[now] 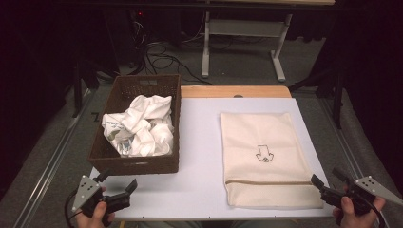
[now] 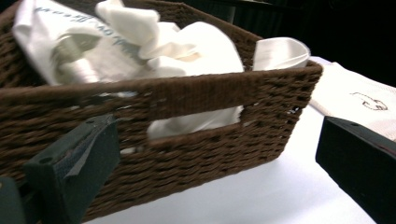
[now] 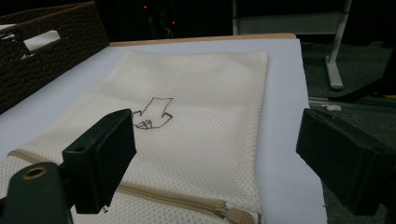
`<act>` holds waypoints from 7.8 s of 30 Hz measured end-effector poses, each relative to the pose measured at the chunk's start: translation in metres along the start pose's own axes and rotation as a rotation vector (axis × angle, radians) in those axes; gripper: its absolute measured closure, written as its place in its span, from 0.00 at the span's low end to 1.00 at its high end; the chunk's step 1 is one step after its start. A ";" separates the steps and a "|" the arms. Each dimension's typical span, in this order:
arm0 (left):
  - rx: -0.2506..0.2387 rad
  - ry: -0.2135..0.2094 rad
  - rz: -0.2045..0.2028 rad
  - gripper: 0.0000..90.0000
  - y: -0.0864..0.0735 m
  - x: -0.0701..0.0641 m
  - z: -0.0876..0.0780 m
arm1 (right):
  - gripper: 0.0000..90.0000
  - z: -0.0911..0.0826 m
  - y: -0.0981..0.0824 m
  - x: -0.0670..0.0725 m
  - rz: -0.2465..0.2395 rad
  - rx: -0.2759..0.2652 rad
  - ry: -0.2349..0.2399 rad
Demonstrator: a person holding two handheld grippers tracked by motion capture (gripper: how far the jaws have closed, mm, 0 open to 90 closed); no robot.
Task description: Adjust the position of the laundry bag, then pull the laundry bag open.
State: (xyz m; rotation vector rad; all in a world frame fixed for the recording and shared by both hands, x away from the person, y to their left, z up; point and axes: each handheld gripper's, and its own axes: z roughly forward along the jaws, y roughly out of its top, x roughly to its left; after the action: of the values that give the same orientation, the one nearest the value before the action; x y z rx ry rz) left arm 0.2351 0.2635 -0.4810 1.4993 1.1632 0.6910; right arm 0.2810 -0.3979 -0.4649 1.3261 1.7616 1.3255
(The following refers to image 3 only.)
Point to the white metal desk frame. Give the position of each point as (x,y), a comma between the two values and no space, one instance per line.
(334,62)

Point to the black stand leg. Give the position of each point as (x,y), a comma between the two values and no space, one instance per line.
(367,90)

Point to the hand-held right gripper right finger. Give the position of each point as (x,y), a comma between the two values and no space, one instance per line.
(342,165)

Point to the white board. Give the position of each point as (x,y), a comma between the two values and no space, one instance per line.
(286,124)

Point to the cream mesh laundry bag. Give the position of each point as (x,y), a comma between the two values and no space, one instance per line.
(202,93)

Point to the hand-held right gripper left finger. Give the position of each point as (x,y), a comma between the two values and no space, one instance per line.
(102,161)

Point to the small white floor scrap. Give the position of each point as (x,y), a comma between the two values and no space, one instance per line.
(332,107)

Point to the brown wicker basket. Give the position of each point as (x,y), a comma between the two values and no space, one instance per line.
(62,68)

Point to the metal floor rail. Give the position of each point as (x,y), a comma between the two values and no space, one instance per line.
(358,105)

